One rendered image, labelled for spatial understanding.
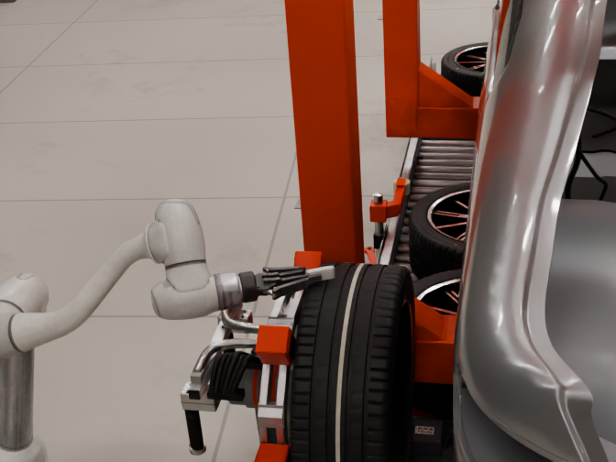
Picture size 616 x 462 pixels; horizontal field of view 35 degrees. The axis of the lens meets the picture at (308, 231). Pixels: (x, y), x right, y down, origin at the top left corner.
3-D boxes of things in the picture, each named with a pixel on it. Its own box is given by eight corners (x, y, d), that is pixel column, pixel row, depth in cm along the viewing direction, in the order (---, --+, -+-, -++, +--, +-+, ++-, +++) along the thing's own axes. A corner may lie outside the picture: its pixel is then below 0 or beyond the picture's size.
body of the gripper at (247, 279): (237, 292, 240) (274, 286, 242) (244, 310, 232) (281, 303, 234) (235, 267, 236) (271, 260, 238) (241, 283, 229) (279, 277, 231)
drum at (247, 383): (305, 423, 253) (302, 380, 247) (227, 417, 258) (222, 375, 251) (315, 390, 266) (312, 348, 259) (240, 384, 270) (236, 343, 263)
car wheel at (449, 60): (575, 98, 573) (577, 60, 562) (486, 125, 547) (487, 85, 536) (503, 69, 625) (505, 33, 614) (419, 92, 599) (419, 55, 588)
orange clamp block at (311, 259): (319, 283, 260) (322, 251, 262) (291, 281, 261) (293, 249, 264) (323, 289, 266) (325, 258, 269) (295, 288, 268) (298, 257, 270)
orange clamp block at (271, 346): (292, 366, 231) (286, 354, 223) (260, 364, 232) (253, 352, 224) (296, 338, 234) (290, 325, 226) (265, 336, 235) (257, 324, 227)
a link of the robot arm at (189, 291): (221, 313, 227) (212, 258, 229) (155, 324, 225) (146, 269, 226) (218, 314, 238) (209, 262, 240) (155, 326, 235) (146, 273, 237)
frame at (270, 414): (294, 536, 246) (277, 364, 220) (269, 533, 247) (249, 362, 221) (331, 401, 292) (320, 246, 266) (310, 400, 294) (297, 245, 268)
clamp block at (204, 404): (216, 412, 241) (214, 396, 238) (181, 410, 243) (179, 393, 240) (222, 400, 245) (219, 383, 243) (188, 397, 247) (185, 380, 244)
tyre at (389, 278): (385, 353, 208) (415, 223, 266) (279, 346, 213) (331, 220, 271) (390, 581, 236) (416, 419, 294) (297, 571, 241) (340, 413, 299)
